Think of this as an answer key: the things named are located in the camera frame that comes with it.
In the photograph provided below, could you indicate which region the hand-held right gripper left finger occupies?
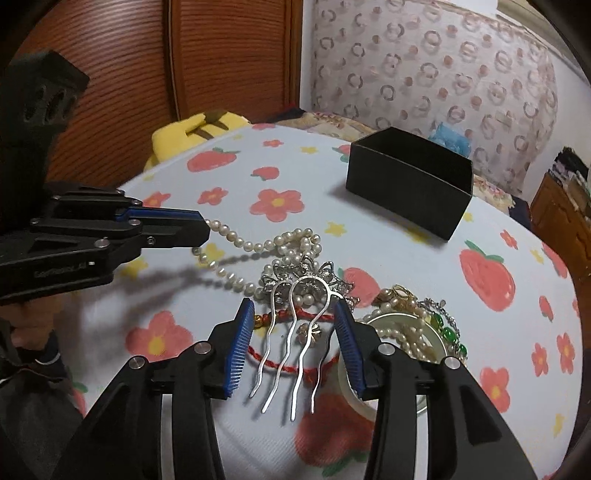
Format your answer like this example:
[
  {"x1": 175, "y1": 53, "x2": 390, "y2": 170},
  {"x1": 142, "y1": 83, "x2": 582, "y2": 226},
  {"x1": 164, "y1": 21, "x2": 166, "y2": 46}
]
[{"x1": 41, "y1": 298, "x2": 256, "y2": 480}]

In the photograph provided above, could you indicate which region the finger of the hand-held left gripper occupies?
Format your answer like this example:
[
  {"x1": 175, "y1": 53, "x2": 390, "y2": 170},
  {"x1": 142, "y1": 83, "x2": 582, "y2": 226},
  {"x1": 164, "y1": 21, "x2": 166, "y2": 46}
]
[
  {"x1": 29, "y1": 217, "x2": 210, "y2": 278},
  {"x1": 45, "y1": 181, "x2": 206, "y2": 225}
]

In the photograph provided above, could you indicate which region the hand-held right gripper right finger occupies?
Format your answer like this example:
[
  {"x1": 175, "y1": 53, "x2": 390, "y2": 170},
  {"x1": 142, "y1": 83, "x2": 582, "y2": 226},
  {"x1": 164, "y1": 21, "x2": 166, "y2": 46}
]
[{"x1": 333, "y1": 300, "x2": 539, "y2": 480}]

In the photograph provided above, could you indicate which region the round white dish with pearls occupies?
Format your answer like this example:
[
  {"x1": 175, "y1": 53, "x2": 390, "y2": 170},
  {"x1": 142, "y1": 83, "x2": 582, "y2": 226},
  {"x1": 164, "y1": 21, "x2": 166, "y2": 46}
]
[{"x1": 337, "y1": 311, "x2": 467, "y2": 412}]

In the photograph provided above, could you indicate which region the red braided cord bracelet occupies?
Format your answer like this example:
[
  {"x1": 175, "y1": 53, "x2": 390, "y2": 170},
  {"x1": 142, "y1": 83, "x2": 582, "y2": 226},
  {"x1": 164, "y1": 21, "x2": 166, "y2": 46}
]
[{"x1": 247, "y1": 308, "x2": 346, "y2": 378}]

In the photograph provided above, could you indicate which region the white pearl necklace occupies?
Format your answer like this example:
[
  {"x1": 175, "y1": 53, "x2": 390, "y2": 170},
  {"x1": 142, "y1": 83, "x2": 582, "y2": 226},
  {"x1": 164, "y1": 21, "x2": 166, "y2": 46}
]
[{"x1": 191, "y1": 218, "x2": 324, "y2": 306}]

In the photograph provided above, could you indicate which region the cream pearl bracelet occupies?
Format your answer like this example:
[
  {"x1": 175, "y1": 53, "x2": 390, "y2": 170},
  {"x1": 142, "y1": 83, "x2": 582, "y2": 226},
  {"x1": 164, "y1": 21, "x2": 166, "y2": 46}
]
[{"x1": 396, "y1": 322, "x2": 440, "y2": 366}]

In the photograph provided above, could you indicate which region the gold ring jewellery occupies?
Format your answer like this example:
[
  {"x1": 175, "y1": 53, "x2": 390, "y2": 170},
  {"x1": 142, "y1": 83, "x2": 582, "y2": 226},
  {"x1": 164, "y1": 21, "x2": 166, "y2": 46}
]
[{"x1": 373, "y1": 285, "x2": 419, "y2": 315}]

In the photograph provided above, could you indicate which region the silver ornate hair comb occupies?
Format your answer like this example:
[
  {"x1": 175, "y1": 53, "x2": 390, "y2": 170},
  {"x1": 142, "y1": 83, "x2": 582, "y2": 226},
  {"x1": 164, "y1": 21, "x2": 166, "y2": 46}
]
[{"x1": 249, "y1": 260, "x2": 362, "y2": 423}]

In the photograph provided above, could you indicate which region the green bead bracelet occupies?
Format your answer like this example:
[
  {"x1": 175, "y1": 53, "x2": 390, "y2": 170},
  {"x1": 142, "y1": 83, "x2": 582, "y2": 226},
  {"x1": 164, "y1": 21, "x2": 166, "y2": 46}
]
[{"x1": 418, "y1": 298, "x2": 470, "y2": 364}]

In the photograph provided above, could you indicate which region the black cardboard box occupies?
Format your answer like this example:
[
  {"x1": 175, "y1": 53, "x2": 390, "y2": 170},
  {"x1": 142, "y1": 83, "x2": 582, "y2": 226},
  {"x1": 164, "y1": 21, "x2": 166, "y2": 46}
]
[{"x1": 345, "y1": 126, "x2": 474, "y2": 242}]

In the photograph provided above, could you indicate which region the person's left forearm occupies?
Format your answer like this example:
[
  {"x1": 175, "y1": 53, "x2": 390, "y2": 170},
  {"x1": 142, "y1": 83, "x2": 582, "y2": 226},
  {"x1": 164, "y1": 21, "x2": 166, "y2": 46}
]
[{"x1": 0, "y1": 361, "x2": 89, "y2": 480}]

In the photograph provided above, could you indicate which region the person's left hand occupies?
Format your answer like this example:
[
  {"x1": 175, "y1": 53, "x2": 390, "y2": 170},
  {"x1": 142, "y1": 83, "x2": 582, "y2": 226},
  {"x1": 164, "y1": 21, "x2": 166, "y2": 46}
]
[{"x1": 0, "y1": 293, "x2": 64, "y2": 366}]

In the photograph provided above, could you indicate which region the yellow plush toy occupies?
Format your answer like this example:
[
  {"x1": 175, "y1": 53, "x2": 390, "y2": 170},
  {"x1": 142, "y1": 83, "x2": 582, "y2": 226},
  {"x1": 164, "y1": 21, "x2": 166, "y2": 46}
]
[{"x1": 143, "y1": 110, "x2": 253, "y2": 174}]

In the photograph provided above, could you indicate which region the strawberry flower printed blanket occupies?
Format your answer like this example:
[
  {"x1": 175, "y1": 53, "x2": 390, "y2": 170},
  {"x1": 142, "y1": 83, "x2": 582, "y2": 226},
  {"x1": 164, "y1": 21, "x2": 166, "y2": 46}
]
[{"x1": 69, "y1": 122, "x2": 585, "y2": 480}]

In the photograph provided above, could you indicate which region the brown slatted wooden wardrobe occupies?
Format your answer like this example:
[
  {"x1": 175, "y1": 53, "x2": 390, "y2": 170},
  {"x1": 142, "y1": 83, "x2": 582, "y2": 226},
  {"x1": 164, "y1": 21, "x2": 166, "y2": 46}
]
[{"x1": 9, "y1": 0, "x2": 305, "y2": 191}]

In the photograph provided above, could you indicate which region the navy blue bedsheet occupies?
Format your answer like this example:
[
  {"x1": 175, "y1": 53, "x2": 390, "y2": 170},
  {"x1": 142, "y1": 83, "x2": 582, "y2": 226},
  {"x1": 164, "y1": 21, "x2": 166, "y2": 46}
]
[{"x1": 509, "y1": 196, "x2": 533, "y2": 223}]

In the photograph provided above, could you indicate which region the blue plastic bag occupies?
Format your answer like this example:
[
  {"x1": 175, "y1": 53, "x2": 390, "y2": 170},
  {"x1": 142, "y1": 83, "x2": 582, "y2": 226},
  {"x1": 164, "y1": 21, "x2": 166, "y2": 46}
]
[{"x1": 428, "y1": 120, "x2": 472, "y2": 156}]

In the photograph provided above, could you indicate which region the wooden cabinet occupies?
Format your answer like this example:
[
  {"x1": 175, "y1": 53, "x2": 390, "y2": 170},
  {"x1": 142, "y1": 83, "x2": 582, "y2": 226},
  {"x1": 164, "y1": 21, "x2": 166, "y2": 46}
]
[{"x1": 529, "y1": 170, "x2": 591, "y2": 278}]

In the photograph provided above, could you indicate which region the pile of folded clothes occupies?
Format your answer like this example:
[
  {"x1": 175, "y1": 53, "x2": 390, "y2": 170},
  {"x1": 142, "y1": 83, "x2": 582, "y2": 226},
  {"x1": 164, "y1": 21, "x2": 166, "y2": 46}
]
[{"x1": 551, "y1": 146, "x2": 591, "y2": 186}]

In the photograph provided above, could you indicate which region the circle patterned sheer curtain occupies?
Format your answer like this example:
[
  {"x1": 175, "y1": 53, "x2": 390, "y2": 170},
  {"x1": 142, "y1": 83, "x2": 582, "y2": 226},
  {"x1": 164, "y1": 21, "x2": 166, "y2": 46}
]
[{"x1": 308, "y1": 0, "x2": 560, "y2": 195}]

